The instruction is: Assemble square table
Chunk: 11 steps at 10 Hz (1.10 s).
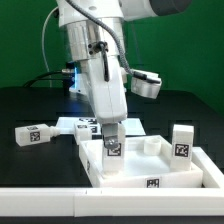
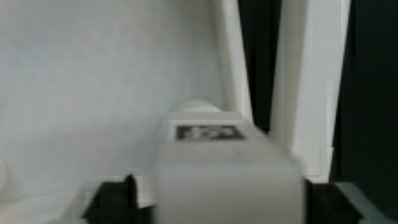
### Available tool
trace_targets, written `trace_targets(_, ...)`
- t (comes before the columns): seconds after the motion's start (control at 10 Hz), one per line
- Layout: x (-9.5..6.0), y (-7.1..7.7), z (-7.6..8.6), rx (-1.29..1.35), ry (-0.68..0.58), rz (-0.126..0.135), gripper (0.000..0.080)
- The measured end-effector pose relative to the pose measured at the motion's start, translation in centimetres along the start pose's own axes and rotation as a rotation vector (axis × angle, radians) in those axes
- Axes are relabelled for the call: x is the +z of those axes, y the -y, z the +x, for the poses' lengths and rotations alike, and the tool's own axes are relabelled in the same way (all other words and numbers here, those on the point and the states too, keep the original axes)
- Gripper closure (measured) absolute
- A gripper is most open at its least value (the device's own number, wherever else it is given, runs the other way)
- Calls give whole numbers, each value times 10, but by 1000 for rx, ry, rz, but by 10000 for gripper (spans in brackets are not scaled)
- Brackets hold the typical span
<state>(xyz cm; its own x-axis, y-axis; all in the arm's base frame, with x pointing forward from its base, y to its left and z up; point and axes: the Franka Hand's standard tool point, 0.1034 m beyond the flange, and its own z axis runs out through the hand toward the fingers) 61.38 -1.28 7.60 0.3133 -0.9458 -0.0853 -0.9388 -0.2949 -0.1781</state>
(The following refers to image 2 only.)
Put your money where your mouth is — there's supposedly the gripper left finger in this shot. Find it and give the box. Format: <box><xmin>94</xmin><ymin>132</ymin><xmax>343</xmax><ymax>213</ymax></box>
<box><xmin>82</xmin><ymin>175</ymin><xmax>155</xmax><ymax>224</ymax></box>

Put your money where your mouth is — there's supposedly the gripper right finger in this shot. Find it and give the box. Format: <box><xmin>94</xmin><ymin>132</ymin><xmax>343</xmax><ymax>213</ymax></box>
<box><xmin>306</xmin><ymin>181</ymin><xmax>380</xmax><ymax>224</ymax></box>

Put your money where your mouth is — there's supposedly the white square tabletop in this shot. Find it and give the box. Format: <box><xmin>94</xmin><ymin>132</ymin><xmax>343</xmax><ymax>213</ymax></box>
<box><xmin>0</xmin><ymin>0</ymin><xmax>251</xmax><ymax>224</ymax></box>

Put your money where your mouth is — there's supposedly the white right fence bar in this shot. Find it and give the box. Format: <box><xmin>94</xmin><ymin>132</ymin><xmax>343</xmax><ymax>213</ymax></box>
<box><xmin>270</xmin><ymin>0</ymin><xmax>352</xmax><ymax>183</ymax></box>

